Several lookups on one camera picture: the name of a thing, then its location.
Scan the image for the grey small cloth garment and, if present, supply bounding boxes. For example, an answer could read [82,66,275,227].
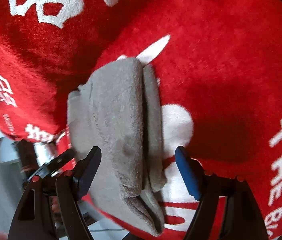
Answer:
[67,57,166,237]

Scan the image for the red blanket with white print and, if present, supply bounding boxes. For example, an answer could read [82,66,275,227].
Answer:
[0,0,282,239]

